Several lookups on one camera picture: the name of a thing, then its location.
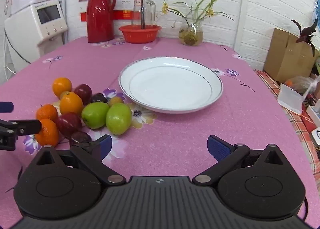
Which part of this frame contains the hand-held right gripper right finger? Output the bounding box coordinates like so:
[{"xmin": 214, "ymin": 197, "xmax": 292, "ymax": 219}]
[{"xmin": 207, "ymin": 135, "xmax": 292, "ymax": 186}]

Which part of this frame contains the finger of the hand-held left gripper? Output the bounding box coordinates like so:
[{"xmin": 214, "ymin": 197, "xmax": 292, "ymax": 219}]
[
  {"xmin": 0, "ymin": 102, "xmax": 14, "ymax": 113},
  {"xmin": 0, "ymin": 118, "xmax": 42, "ymax": 151}
]

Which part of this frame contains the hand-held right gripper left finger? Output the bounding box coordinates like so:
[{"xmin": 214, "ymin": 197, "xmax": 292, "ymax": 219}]
[{"xmin": 29, "ymin": 134, "xmax": 127, "ymax": 186}]

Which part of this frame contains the orange mandarin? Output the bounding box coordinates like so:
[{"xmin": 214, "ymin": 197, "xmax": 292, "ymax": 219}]
[
  {"xmin": 36, "ymin": 104, "xmax": 58, "ymax": 122},
  {"xmin": 35, "ymin": 118, "xmax": 59, "ymax": 147}
]

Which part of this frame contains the dark purple plum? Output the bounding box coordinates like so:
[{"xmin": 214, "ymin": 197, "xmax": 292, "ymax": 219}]
[
  {"xmin": 69, "ymin": 131, "xmax": 92, "ymax": 146},
  {"xmin": 90, "ymin": 93, "xmax": 108, "ymax": 104}
]

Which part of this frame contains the green apple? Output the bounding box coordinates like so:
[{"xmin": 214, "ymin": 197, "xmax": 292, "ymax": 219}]
[
  {"xmin": 81, "ymin": 102, "xmax": 110, "ymax": 129},
  {"xmin": 105, "ymin": 103, "xmax": 132, "ymax": 135}
]

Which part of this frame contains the red apple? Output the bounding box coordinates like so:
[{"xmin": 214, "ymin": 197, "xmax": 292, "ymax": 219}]
[
  {"xmin": 55, "ymin": 112, "xmax": 82, "ymax": 139},
  {"xmin": 74, "ymin": 84, "xmax": 92, "ymax": 106}
]

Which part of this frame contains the small brown fruit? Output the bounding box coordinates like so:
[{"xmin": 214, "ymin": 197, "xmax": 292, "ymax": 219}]
[{"xmin": 108, "ymin": 96, "xmax": 124, "ymax": 107}]

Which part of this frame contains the large navel orange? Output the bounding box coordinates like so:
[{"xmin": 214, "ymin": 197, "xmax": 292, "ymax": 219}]
[{"xmin": 59, "ymin": 92, "xmax": 84, "ymax": 116}]

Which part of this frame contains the white round plate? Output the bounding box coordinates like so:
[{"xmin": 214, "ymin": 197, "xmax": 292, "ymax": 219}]
[{"xmin": 119, "ymin": 56, "xmax": 223, "ymax": 114}]

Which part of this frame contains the pink floral tablecloth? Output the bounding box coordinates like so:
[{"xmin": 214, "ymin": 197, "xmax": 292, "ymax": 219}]
[{"xmin": 0, "ymin": 36, "xmax": 317, "ymax": 229}]

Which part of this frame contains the white water dispenser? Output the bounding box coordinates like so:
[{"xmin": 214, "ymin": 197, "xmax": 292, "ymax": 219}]
[{"xmin": 4, "ymin": 0, "xmax": 68, "ymax": 72}]

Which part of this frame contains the orange plaid cloth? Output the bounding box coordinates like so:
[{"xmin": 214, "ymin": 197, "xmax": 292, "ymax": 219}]
[{"xmin": 254, "ymin": 69, "xmax": 320, "ymax": 177}]

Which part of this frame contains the white pouch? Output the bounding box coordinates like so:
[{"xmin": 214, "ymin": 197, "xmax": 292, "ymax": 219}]
[{"xmin": 277, "ymin": 83, "xmax": 304, "ymax": 115}]

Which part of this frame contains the white round-faced device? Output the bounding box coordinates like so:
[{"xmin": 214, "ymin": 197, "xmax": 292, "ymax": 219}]
[{"xmin": 310, "ymin": 126, "xmax": 320, "ymax": 148}]

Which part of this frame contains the small white box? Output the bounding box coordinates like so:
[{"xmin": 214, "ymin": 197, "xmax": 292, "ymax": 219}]
[{"xmin": 305, "ymin": 105, "xmax": 320, "ymax": 127}]

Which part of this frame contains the clear plastic bag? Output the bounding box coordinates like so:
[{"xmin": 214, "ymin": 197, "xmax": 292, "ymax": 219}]
[{"xmin": 284, "ymin": 75, "xmax": 320, "ymax": 97}]

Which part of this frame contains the cardboard box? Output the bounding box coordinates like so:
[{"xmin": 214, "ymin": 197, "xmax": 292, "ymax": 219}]
[{"xmin": 264, "ymin": 28, "xmax": 320, "ymax": 84}]

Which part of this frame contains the red plastic basket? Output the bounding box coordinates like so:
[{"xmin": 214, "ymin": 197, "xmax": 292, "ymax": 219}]
[{"xmin": 118, "ymin": 25, "xmax": 162, "ymax": 44}]

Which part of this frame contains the glass vase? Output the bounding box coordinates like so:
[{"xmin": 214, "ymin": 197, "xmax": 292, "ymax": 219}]
[{"xmin": 178, "ymin": 19, "xmax": 203, "ymax": 46}]

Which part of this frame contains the red thermos jug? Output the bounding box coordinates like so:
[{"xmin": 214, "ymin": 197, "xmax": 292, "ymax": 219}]
[{"xmin": 86, "ymin": 0, "xmax": 117, "ymax": 44}]

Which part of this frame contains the green orchid plant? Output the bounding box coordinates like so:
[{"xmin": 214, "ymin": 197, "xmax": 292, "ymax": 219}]
[{"xmin": 161, "ymin": 0, "xmax": 235, "ymax": 29}]

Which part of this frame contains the clear glass jar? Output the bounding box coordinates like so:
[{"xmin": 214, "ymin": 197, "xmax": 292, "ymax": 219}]
[{"xmin": 132, "ymin": 0, "xmax": 156, "ymax": 29}]

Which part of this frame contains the purple leaf plant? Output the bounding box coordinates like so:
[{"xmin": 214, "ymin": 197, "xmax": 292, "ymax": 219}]
[{"xmin": 291, "ymin": 18, "xmax": 319, "ymax": 57}]

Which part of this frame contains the white wall pipe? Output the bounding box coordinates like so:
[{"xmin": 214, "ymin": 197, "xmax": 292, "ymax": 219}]
[{"xmin": 232, "ymin": 0, "xmax": 250, "ymax": 49}]

